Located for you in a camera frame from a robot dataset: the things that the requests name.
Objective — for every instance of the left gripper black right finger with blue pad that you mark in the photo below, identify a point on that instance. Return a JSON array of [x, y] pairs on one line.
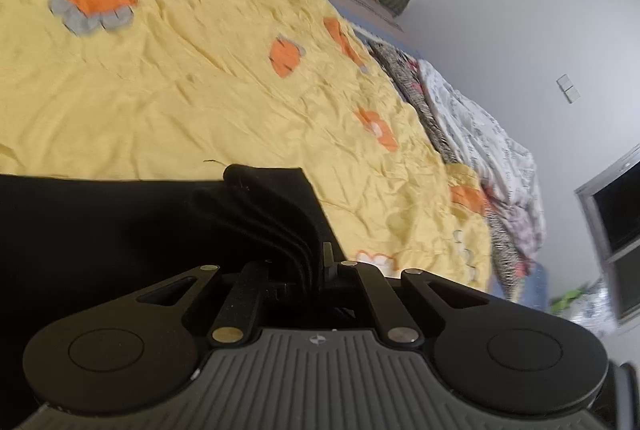
[[494, 354]]

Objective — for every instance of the white wall switch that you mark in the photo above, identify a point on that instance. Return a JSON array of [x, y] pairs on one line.
[[568, 88]]

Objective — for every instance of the dark framed window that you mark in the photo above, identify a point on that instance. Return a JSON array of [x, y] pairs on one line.
[[610, 203]]

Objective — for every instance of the white patterned crumpled blanket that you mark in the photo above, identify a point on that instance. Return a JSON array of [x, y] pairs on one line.
[[507, 170]]

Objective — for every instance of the yellow carrot print bedsheet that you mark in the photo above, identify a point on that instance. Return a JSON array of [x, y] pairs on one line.
[[180, 89]]

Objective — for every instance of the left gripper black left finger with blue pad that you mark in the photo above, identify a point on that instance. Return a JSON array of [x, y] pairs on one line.
[[134, 351]]

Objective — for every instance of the black white patterned cloth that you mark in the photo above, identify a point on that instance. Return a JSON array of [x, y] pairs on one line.
[[510, 269]]

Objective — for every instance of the black pants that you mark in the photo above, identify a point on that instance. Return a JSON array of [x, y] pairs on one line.
[[69, 245]]

